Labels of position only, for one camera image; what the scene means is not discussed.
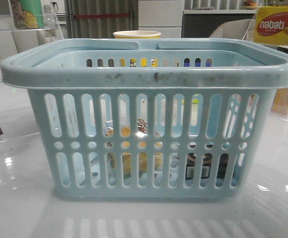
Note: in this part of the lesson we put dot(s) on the packaged bread with brown label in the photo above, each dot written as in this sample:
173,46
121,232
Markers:
125,131

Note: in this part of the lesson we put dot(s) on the black tissue pack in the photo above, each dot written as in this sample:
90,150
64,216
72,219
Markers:
207,160

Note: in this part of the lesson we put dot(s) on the light blue plastic basket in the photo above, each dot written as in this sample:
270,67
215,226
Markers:
196,95

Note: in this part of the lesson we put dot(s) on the yellow paper cup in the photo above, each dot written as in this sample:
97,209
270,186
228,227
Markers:
136,34

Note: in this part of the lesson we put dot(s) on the white cabinet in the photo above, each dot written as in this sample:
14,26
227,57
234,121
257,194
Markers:
164,16

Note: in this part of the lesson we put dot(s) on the beige chair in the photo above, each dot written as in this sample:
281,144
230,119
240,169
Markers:
237,29

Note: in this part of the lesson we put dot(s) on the orange wafer box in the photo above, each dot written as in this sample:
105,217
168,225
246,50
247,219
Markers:
280,102

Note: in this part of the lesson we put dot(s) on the green cartoon snack package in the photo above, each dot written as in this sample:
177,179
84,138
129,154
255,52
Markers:
27,14

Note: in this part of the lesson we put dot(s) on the yellow nabati wafer box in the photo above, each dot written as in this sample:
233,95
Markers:
271,25

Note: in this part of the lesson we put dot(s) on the clear acrylic display shelf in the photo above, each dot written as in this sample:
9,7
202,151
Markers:
14,41

